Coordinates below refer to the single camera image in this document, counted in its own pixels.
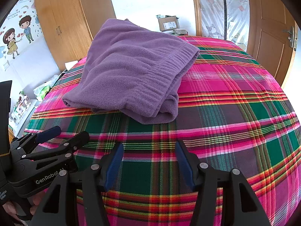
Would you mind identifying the purple fleece pants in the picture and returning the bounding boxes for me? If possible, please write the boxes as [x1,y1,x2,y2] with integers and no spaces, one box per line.
[62,18,200,125]

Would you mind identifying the wooden door frame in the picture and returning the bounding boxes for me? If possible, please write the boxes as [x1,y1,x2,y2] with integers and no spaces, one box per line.
[190,0,204,37]

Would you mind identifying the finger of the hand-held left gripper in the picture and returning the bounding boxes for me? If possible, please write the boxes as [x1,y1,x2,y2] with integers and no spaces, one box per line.
[11,126,62,154]
[24,131,90,160]

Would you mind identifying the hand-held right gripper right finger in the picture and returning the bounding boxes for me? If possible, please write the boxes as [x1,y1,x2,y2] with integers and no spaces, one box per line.
[175,140,271,226]

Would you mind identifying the clear plastic door curtain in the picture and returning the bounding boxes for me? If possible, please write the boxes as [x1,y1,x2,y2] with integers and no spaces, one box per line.
[196,0,250,52]

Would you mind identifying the wooden door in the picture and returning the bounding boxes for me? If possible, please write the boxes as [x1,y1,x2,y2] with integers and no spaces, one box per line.
[246,0,299,90]

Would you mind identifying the white paper sheet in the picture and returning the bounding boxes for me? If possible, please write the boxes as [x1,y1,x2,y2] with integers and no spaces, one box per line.
[62,61,79,72]

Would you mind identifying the cartoon couple wall sticker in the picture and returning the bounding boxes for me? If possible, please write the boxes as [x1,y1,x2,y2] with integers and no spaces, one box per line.
[0,0,45,62]

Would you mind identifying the small items on shelf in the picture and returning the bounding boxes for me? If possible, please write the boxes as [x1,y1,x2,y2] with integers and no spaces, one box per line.
[9,91,32,123]

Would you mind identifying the plaid bed sheet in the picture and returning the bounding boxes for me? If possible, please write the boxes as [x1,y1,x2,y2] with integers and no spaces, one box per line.
[22,35,301,226]

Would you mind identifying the person's left hand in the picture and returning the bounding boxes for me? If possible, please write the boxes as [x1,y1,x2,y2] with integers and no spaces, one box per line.
[0,190,47,224]

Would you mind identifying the metal door handle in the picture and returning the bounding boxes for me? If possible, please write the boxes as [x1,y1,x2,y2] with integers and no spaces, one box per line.
[282,26,295,49]

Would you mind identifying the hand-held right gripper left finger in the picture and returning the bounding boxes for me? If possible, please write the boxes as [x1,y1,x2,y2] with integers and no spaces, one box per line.
[30,143,124,226]

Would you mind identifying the white and green plastic bag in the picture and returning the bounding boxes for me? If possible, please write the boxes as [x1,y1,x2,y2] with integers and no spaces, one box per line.
[33,75,62,102]

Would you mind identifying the brown cardboard box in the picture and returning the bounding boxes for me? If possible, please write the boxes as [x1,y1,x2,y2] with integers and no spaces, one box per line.
[156,15,179,31]

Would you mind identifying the black curtain strip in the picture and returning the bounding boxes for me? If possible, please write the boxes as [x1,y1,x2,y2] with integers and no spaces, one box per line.
[220,0,230,40]

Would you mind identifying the wooden wardrobe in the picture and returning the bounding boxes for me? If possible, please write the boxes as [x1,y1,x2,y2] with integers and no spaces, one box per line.
[34,0,117,72]

